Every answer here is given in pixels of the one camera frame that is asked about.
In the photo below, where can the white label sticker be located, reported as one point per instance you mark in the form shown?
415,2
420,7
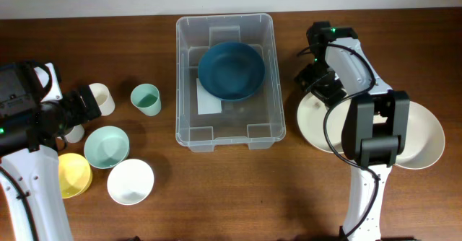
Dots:
207,103

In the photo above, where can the mint green small bowl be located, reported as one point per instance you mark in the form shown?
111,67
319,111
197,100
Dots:
106,147

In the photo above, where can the cream cup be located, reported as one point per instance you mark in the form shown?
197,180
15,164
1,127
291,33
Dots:
103,98

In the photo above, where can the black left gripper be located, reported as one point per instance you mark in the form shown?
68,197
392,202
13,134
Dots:
82,114

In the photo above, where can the light grey cup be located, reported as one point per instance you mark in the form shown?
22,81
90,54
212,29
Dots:
74,134

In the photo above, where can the white small bowl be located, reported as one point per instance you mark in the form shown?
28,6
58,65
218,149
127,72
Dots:
130,182

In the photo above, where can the cream bowl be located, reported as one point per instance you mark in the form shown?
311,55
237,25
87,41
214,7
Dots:
310,116
425,139

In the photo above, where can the mint green cup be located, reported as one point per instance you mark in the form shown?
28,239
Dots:
146,97

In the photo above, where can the clear plastic storage container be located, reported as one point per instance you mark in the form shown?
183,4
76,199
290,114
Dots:
257,121

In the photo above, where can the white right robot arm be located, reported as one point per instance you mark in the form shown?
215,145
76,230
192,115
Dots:
365,122

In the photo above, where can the yellow small bowl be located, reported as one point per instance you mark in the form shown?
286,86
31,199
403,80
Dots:
74,173

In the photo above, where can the dark blue bowl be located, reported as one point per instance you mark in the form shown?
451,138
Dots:
232,71

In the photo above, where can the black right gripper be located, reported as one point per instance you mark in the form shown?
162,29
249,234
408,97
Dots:
328,94

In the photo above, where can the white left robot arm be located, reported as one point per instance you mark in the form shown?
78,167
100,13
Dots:
34,113

